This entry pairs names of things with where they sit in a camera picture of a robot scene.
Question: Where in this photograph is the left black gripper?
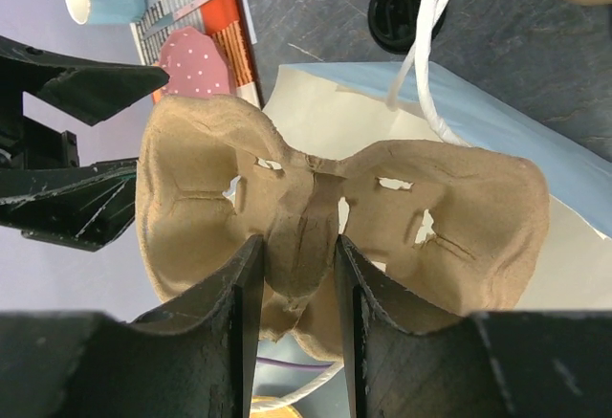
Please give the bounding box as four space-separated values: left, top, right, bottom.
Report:
1 37 169 252

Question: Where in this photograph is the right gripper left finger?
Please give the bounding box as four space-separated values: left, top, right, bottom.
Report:
1 235 264 417

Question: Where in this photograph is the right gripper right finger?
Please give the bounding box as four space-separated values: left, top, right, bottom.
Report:
334 236 611 417

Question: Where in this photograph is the brown cardboard cup carrier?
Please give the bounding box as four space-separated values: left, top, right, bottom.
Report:
136 96 550 361

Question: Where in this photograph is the light blue paper bag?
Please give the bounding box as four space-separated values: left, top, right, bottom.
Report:
224 0 612 418

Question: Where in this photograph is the black coffee cup lid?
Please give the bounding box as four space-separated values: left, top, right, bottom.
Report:
367 0 421 55

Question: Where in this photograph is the orange plastic bowl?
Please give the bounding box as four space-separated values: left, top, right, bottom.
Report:
250 396 302 418

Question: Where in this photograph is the pink dotted plate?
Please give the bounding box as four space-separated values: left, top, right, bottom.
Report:
156 27 236 99

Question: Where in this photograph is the colourful patchwork placemat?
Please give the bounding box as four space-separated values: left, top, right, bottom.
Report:
131 0 261 106

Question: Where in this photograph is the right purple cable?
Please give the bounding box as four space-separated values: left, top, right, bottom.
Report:
257 356 336 374

